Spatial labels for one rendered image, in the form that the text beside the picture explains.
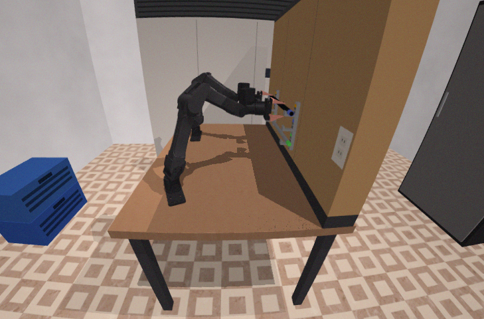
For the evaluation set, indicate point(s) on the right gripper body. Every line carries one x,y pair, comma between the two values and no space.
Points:
264,108

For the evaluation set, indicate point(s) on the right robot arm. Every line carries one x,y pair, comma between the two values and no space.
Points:
175,160

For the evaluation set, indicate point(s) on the large brown wooden panel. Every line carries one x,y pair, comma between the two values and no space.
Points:
351,64

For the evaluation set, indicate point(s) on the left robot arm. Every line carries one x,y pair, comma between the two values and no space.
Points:
206,77

